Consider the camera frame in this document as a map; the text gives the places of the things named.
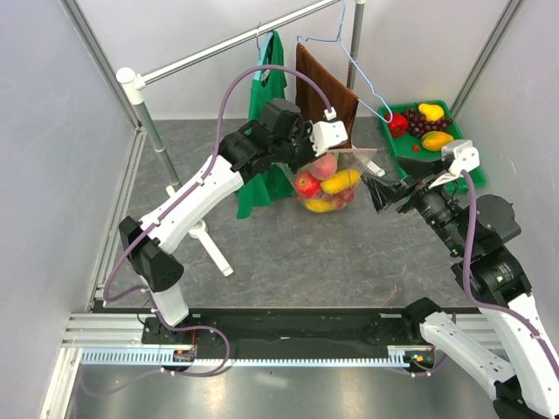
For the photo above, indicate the light blue wire hanger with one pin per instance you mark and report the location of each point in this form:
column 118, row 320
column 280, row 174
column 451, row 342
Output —
column 352, row 55

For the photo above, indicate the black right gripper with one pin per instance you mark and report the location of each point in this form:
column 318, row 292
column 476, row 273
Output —
column 419, row 175

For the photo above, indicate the clear pink-dotted zip bag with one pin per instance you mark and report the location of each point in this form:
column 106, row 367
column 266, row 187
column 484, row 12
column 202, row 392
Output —
column 360, row 159

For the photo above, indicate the red toy cherries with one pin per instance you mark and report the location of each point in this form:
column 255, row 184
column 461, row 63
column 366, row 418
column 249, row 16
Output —
column 342, row 198

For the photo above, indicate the red toy apple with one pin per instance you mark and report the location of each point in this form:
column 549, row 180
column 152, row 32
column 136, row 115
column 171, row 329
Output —
column 307, row 186

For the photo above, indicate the brown towel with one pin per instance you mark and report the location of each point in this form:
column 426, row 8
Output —
column 344, row 101

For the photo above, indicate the grey slotted cable duct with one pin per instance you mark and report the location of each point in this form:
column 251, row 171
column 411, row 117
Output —
column 172, row 358

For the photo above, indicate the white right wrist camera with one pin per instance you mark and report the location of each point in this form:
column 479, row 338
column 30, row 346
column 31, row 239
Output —
column 459, row 156

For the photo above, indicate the yellow toy corn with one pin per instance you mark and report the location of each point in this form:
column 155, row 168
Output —
column 318, row 205
column 346, row 178

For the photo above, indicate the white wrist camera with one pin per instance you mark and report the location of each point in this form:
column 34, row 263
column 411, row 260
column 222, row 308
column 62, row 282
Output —
column 328, row 133
column 459, row 156

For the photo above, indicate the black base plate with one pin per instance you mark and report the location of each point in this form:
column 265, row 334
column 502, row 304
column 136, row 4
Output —
column 373, row 327

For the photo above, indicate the yellow red toy mango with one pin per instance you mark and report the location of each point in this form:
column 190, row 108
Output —
column 434, row 140

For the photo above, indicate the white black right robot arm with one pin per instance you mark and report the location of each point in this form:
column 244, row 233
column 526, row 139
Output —
column 476, row 229

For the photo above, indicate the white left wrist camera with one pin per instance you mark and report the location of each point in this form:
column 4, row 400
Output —
column 328, row 133

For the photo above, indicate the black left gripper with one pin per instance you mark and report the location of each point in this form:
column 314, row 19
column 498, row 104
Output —
column 303, row 133

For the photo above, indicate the dark red toy grapes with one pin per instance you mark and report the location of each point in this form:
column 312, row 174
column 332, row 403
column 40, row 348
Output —
column 418, row 125

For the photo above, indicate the white metal clothes rack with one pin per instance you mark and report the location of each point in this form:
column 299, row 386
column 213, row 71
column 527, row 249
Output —
column 133, row 83

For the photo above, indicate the red toy bell pepper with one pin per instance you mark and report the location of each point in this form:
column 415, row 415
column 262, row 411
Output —
column 398, row 125

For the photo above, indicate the yellow toy pear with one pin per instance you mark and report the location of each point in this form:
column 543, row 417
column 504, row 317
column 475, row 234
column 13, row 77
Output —
column 431, row 112

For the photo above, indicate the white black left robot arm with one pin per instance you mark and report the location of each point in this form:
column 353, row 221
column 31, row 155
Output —
column 278, row 135

